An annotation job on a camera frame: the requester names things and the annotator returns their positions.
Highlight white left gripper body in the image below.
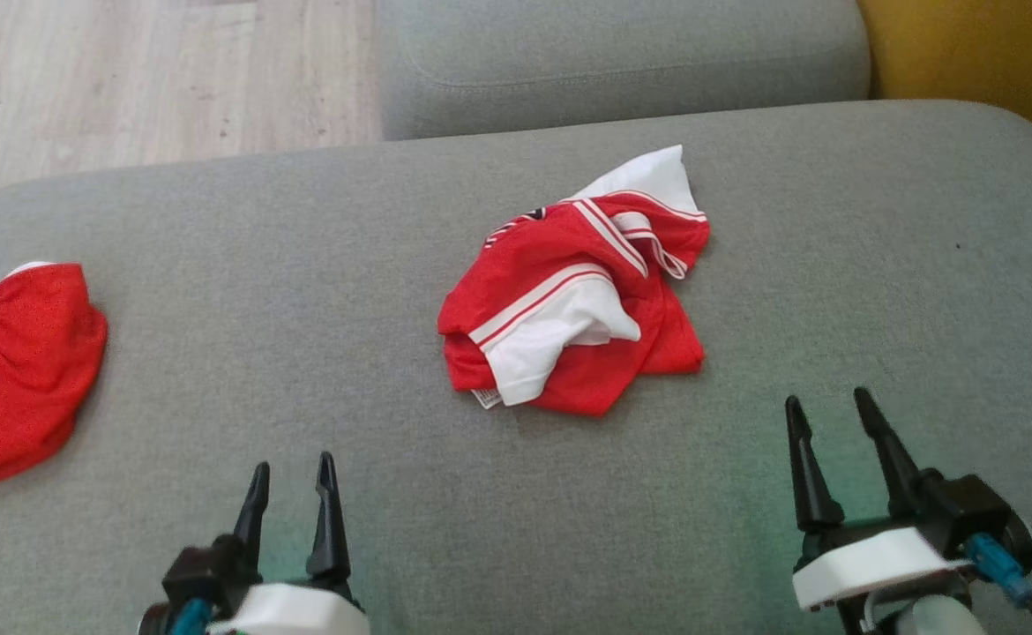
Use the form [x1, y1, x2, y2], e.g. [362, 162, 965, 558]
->
[207, 578, 371, 635]

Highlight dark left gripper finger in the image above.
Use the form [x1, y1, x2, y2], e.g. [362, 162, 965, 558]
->
[234, 461, 271, 565]
[307, 452, 352, 587]

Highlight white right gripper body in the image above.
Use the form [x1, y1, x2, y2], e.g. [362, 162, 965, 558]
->
[792, 517, 977, 613]

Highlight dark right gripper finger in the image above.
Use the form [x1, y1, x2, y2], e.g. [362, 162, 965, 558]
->
[853, 387, 927, 521]
[785, 396, 845, 533]

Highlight red shorts with white stripe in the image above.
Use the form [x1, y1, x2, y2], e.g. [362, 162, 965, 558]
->
[0, 262, 108, 486]

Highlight red and white jersey shirt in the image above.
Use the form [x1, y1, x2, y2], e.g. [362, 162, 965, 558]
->
[437, 146, 711, 417]

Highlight grey fabric sofa seat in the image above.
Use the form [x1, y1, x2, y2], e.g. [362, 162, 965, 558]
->
[0, 100, 1032, 635]

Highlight yellow furniture panel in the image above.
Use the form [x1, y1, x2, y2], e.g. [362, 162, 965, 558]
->
[858, 0, 1032, 168]

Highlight grey fabric sofa cushion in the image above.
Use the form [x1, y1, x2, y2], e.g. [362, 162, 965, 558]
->
[375, 0, 871, 142]

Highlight blue left camera connector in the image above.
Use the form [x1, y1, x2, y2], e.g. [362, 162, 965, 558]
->
[168, 598, 213, 635]

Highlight blue camera connector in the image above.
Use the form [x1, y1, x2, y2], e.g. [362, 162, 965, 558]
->
[966, 534, 1032, 608]
[168, 598, 213, 635]

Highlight blue right camera connector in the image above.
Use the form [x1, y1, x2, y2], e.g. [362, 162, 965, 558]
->
[966, 534, 1032, 608]

